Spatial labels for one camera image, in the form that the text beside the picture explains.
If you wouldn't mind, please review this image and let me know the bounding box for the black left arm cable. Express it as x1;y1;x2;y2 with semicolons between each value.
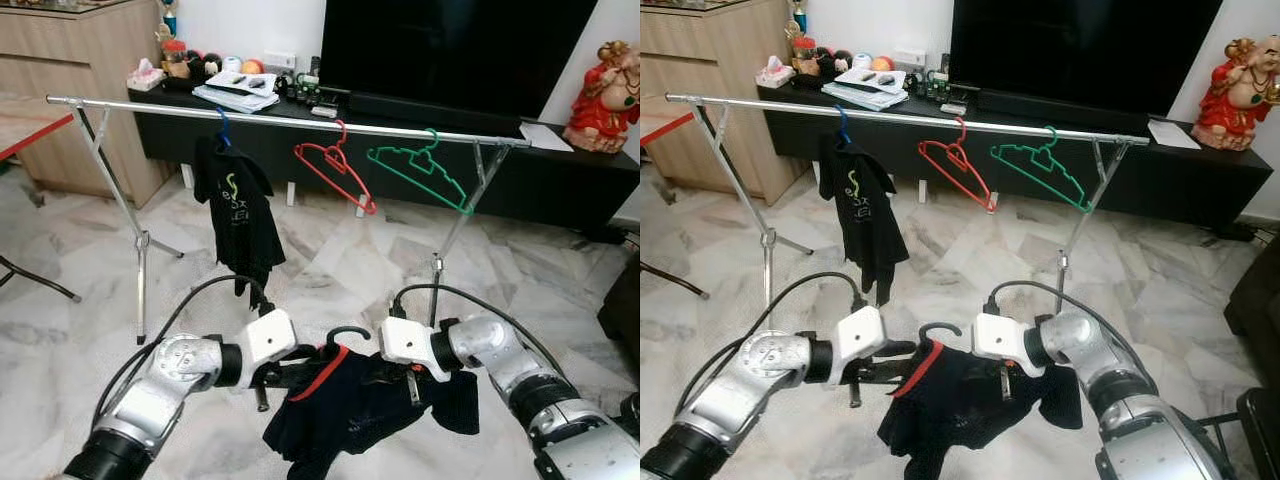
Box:
94;274;277;442
754;271;867;347

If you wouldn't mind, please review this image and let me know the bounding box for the red lidded snack jar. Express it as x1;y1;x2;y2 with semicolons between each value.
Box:
791;35;820;78
162;37;192;80

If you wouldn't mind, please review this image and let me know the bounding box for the black soundbar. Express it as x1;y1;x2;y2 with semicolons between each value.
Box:
347;89;527;137
974;87;1152;137

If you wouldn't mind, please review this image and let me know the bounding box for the red clothes hanger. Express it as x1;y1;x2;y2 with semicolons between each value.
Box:
917;116;1000;215
292;119;380;217

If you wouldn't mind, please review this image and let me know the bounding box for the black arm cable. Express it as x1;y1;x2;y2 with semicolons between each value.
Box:
984;279;1152;377
754;271;867;347
94;274;277;442
389;282;572;382

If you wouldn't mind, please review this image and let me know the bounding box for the silver metal clothes rack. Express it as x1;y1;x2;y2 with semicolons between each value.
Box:
664;91;1153;323
44;93;533;347

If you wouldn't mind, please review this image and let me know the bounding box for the stack of white papers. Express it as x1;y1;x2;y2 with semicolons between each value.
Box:
819;67;910;112
191;69;282;114

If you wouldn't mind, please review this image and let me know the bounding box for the marble table red edge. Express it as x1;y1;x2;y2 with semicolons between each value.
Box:
0;94;82;304
640;94;712;302

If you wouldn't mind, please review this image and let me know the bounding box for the dark shirt red collar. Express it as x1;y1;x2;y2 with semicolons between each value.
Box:
877;339;1085;480
261;342;482;480

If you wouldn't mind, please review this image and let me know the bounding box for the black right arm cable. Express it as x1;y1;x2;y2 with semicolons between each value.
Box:
984;279;1152;377
389;282;572;382

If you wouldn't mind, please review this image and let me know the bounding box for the black flat television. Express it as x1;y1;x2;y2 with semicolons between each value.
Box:
947;0;1224;117
319;0;600;114

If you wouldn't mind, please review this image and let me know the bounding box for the pink white tissue box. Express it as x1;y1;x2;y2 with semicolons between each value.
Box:
127;57;167;92
756;54;797;90

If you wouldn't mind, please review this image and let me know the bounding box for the light wooden cabinet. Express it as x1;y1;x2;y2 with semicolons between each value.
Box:
640;0;802;207
0;0;177;212

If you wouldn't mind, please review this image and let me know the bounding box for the black television console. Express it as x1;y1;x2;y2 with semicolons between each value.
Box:
756;81;1274;227
129;84;640;227

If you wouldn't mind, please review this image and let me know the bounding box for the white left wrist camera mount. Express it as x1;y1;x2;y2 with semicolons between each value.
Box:
237;307;300;374
831;304;890;362

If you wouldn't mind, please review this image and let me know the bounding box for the green clothes hanger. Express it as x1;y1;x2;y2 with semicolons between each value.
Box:
989;124;1095;215
365;127;477;219

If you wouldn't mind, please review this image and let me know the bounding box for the red laughing Buddha statue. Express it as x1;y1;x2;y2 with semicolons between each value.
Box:
562;39;640;155
1192;37;1280;152

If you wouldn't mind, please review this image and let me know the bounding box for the black shirt green print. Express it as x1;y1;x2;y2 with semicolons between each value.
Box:
191;134;289;302
817;131;910;307

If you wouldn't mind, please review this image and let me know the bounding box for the black folding chair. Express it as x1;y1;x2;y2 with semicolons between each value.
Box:
1194;387;1280;480

